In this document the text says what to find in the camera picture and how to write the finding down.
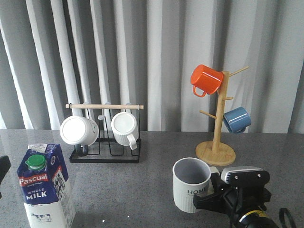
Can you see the black wire mug rack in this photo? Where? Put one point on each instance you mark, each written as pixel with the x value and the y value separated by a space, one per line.
pixel 106 149

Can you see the wooden mug tree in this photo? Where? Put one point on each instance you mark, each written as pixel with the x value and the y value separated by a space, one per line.
pixel 214 152

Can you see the blue enamel mug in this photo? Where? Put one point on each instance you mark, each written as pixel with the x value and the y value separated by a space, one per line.
pixel 237 120

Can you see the orange enamel mug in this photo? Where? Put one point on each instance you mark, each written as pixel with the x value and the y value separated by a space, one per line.
pixel 205 80

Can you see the grey pleated curtain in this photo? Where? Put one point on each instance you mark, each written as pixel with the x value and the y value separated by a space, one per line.
pixel 55 52

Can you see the Pascual whole milk carton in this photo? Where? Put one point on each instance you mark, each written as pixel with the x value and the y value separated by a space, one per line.
pixel 46 188

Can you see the smooth white mug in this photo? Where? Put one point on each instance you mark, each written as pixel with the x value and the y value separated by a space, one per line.
pixel 80 132

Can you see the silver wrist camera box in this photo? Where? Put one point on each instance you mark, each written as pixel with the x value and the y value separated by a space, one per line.
pixel 245 176

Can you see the ribbed white mug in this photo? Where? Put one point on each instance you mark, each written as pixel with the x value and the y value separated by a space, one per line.
pixel 125 129

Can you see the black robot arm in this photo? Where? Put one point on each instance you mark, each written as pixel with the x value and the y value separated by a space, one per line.
pixel 251 223

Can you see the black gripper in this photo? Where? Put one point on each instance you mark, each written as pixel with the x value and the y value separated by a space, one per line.
pixel 238 203

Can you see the white HOME mug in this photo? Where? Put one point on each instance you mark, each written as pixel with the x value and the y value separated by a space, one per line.
pixel 191 176

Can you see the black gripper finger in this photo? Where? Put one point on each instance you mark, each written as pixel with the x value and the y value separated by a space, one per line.
pixel 5 165

